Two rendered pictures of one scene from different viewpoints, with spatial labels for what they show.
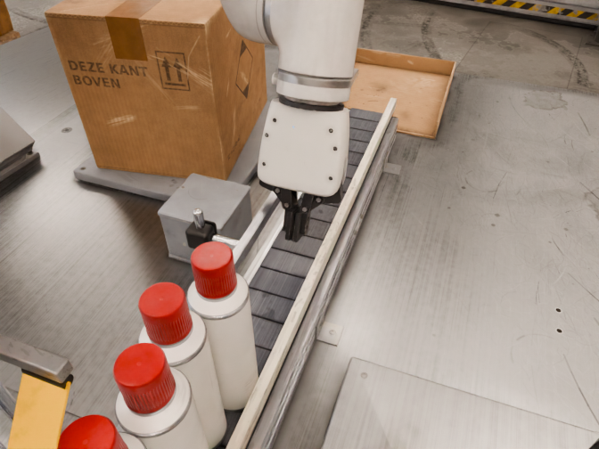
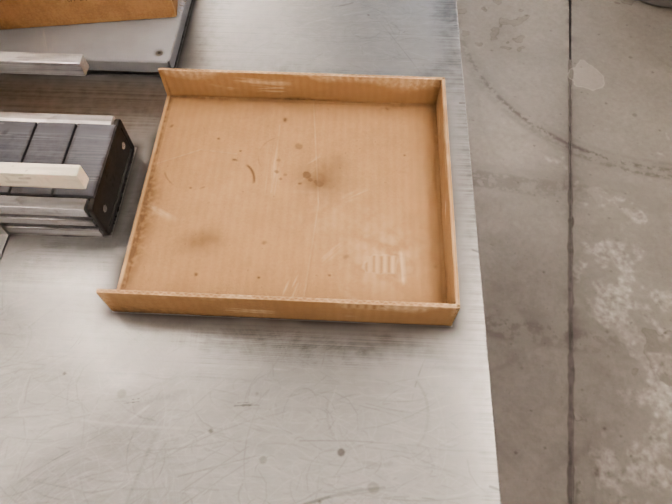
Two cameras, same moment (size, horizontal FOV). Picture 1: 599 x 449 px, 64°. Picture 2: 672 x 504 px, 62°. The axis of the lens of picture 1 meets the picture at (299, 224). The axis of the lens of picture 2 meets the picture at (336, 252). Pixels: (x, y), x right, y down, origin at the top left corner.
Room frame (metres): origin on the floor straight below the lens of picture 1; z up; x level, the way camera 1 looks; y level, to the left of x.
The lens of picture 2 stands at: (0.96, -0.51, 1.29)
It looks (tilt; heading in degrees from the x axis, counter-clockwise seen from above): 61 degrees down; 73
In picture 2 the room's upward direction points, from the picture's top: straight up
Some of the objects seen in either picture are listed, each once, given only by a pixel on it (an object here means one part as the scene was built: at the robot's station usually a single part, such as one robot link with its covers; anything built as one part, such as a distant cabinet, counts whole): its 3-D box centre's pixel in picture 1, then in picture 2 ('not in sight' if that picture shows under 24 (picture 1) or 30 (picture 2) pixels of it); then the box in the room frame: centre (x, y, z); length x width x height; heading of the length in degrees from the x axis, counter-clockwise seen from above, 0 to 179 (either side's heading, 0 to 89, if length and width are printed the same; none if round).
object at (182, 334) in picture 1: (184, 374); not in sight; (0.22, 0.10, 0.98); 0.05 x 0.05 x 0.20
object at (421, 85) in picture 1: (388, 87); (291, 185); (1.02, -0.20, 0.85); 0.30 x 0.26 x 0.04; 160
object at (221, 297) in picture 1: (225, 332); not in sight; (0.26, 0.07, 0.98); 0.05 x 0.05 x 0.20
